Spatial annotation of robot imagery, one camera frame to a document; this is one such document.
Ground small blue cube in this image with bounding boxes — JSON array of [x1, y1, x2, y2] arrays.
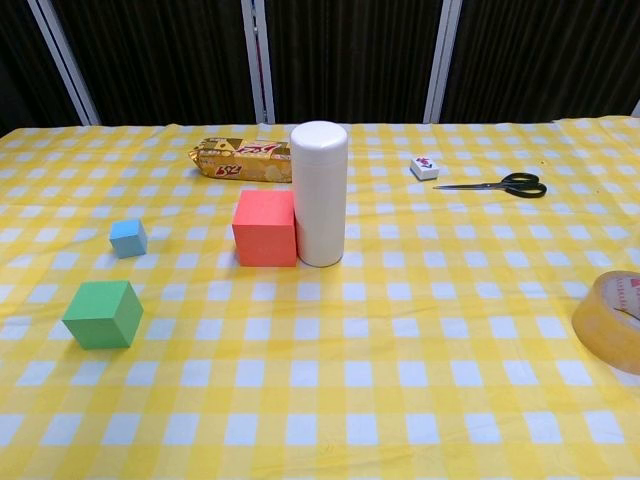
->
[[109, 218, 149, 260]]

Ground green cube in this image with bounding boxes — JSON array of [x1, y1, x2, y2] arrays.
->
[[61, 280, 145, 350]]

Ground yellow white checkered tablecloth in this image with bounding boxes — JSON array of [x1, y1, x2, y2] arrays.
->
[[0, 117, 640, 480]]

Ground white cylindrical bottle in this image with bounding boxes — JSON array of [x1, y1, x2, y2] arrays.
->
[[290, 120, 349, 268]]

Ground large red cube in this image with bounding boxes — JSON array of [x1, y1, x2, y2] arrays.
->
[[231, 189, 300, 268]]

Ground gold snack packet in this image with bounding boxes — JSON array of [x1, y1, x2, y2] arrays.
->
[[188, 138, 294, 184]]

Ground white mahjong tile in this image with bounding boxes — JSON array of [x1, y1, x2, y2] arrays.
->
[[409, 155, 441, 182]]

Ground black curtain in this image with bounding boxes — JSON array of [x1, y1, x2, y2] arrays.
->
[[0, 0, 640, 137]]

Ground clear packing tape roll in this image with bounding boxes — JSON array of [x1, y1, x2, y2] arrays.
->
[[571, 270, 640, 375]]

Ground black handled scissors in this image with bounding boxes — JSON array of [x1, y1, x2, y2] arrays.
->
[[432, 172, 548, 200]]

